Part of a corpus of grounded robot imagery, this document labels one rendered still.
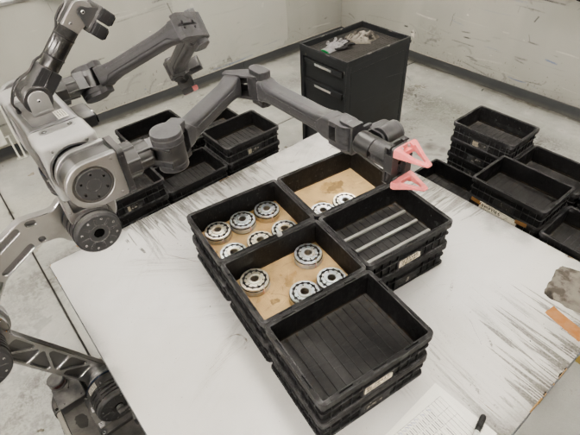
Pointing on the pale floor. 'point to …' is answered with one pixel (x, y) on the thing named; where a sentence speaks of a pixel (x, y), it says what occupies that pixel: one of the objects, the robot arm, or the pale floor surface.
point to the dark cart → (356, 74)
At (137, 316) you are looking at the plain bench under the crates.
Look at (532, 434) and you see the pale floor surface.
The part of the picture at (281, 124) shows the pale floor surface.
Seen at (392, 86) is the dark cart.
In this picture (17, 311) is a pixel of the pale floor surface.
